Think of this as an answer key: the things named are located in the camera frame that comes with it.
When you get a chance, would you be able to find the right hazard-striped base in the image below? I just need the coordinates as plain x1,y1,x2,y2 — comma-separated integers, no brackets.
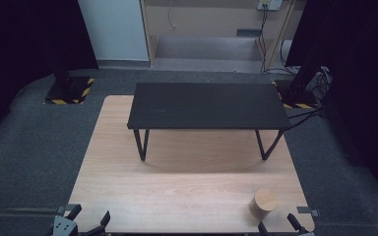
277,38,334,109

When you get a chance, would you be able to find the light wooden open cabinet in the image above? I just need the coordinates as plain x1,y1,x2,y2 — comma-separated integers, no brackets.
139,0,299,74

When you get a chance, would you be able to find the black curtain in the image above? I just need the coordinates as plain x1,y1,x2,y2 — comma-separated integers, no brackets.
284,0,378,207
0,0,99,148

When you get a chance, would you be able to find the white power strip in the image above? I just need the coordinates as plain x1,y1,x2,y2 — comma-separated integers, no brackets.
256,0,284,12

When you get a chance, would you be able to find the black cable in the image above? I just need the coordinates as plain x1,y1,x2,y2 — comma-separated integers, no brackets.
283,106,328,132

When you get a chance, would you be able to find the thin white cable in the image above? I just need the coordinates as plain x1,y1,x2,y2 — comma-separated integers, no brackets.
166,0,177,30

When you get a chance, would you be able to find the black low shelf with legs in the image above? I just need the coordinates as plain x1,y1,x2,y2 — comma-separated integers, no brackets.
126,82,292,162

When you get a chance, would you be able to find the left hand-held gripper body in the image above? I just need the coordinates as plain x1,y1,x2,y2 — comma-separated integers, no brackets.
47,215,95,236

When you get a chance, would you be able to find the striped-edge black stand base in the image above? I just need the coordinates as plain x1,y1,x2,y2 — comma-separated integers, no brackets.
43,76,95,106
271,80,320,110

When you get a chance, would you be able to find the black metal stand post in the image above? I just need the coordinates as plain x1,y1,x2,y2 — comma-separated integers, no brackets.
288,60,326,97
47,38,75,94

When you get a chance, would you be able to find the grey table edge clamp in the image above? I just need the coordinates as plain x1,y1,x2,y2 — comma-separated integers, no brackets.
296,206,321,218
55,204,82,216

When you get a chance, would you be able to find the wooden cylinder block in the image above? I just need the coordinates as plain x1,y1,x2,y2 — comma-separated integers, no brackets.
248,188,280,221

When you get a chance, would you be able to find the white panel board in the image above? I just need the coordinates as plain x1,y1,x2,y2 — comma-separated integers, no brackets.
77,0,151,63

